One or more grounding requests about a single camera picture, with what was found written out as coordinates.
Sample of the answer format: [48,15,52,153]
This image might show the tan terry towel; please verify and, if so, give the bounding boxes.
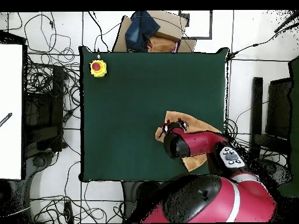
[155,110,222,173]

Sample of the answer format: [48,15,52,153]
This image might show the dark green table cloth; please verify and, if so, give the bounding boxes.
[78,45,230,183]

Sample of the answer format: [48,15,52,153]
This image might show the yellow emergency stop button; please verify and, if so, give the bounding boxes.
[89,54,108,78]

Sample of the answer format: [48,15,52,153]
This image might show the dark grey stand base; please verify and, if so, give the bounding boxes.
[6,151,57,222]
[256,158,293,187]

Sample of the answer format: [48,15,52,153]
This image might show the white board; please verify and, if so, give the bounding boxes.
[0,44,23,180]

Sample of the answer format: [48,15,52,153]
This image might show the brown cardboard box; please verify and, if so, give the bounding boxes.
[112,10,197,53]

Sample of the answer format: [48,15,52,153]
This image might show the black emergency stop cable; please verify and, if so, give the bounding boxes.
[87,10,110,53]

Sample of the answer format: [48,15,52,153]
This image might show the black cable bundle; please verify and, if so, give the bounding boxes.
[24,47,81,117]
[224,118,288,162]

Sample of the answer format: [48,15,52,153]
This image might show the black equipment rack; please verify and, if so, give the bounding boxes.
[23,65,65,159]

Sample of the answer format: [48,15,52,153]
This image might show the black floor bar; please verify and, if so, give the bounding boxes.
[249,76,263,160]

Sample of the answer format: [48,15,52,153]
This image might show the blue denim jeans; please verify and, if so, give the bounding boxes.
[124,10,161,53]

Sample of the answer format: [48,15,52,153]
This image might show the black striped rod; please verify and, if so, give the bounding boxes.
[0,112,13,128]

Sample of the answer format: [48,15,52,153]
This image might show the orange-brown folded cloth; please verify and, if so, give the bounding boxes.
[147,36,177,53]

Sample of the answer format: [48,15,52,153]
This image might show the black stand frame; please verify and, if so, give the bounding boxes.
[266,78,293,141]

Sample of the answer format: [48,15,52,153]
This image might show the black square frame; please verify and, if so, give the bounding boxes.
[178,10,213,40]

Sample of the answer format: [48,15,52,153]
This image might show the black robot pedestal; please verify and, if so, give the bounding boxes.
[121,181,164,222]

